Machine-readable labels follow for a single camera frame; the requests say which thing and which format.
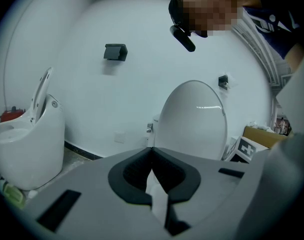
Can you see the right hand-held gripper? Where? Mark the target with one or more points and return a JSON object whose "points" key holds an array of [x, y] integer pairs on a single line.
{"points": [[245, 150]]}

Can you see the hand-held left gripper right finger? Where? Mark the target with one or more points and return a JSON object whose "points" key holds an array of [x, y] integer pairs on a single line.
{"points": [[211, 184]]}

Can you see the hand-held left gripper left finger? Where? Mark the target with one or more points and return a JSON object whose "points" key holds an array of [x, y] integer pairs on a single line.
{"points": [[91, 184]]}

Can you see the person's right forearm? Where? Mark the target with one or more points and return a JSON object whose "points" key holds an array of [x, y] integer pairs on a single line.
{"points": [[296, 57]]}

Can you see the white toilet lid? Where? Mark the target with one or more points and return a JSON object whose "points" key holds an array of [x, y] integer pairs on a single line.
{"points": [[191, 121]]}

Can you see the egg-shaped white toilet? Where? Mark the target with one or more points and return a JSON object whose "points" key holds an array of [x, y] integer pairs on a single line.
{"points": [[29, 154]]}

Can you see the open cardboard box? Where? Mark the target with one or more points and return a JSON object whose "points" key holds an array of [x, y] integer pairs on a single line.
{"points": [[264, 136]]}

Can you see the black holder with white paper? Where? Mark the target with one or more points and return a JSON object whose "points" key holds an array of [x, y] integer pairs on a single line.
{"points": [[222, 82]]}

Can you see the pale green brush holder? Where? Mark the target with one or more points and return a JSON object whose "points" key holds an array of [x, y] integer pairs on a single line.
{"points": [[13, 194]]}

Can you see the red machine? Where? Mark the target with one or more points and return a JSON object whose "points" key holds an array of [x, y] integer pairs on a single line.
{"points": [[12, 115]]}

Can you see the navy shirt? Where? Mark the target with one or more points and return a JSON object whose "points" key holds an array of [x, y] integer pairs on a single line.
{"points": [[279, 34]]}

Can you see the person's head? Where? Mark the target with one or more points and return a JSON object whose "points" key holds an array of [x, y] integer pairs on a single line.
{"points": [[209, 9]]}

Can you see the black head camera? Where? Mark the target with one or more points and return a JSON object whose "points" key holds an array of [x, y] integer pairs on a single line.
{"points": [[184, 40]]}

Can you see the black wall paper holder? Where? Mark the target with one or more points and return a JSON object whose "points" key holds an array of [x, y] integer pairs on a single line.
{"points": [[115, 52]]}

